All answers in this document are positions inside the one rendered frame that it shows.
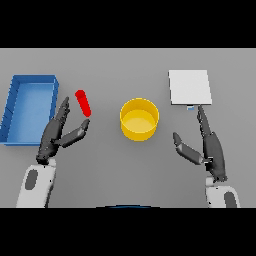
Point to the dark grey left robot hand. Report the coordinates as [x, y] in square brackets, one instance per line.
[51, 136]

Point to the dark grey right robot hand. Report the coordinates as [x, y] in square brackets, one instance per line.
[213, 153]

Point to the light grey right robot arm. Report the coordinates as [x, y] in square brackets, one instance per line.
[220, 196]

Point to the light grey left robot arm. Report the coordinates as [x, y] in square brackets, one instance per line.
[36, 185]

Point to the red beaker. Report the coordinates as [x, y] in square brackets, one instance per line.
[83, 103]

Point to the pale square measuring scale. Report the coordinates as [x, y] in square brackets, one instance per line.
[190, 87]

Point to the yellow bowl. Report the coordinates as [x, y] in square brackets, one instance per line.
[139, 120]

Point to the blue tray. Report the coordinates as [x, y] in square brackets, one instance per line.
[28, 110]

